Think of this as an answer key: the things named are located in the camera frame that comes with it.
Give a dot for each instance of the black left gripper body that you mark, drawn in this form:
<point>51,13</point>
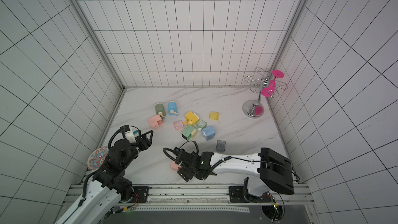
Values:
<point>140,144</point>

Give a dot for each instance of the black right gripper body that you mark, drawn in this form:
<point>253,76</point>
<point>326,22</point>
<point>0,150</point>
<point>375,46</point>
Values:
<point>183,166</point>

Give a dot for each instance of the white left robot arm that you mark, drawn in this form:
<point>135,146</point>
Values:
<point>106,191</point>

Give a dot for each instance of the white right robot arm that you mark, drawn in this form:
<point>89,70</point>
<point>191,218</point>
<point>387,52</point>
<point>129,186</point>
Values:
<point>266,170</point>

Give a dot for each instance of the mint green pencil sharpener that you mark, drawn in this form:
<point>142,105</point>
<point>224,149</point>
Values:
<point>189,132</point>

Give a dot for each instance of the clear grey sharpener tray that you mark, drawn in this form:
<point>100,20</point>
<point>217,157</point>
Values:
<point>221,146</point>

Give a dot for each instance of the clear pink sharpener tray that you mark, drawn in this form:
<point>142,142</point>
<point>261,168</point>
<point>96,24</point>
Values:
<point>179,125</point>

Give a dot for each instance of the clear mint sharpener tray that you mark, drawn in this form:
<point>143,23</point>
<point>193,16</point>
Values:
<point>201,124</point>

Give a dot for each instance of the yellow pencil sharpener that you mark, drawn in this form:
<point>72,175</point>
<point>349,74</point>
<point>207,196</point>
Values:
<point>191,118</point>

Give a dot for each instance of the clear yellow sharpener tray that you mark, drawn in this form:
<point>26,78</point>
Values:
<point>214,116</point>

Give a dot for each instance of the patterned ceramic plate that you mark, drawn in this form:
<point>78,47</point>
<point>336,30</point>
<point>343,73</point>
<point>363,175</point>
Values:
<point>97,157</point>

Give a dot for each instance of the chrome cup holder stand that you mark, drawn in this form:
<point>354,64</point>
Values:
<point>253,108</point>

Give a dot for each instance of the magenta plastic goblet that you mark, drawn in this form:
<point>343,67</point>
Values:
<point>270,88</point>

